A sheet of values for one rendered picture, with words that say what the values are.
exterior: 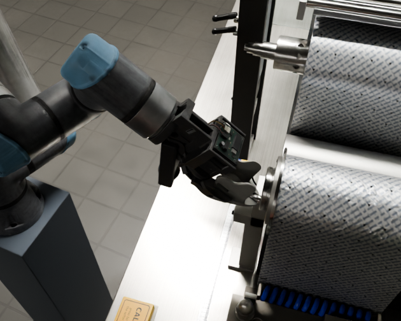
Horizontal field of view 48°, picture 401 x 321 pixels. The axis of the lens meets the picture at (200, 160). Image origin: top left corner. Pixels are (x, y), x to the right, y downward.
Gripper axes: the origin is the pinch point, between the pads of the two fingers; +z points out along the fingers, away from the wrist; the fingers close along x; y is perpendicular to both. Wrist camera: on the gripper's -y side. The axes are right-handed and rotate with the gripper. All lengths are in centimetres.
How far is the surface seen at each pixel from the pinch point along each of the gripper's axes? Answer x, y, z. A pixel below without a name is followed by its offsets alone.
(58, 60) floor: 156, -189, -32
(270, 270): -4.3, -7.8, 14.9
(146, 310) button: -12.2, -35.3, 7.8
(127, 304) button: -12.1, -38.0, 4.6
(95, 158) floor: 87, -153, 11
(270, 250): -4.3, -2.7, 9.6
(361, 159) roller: 14.0, 10.9, 14.4
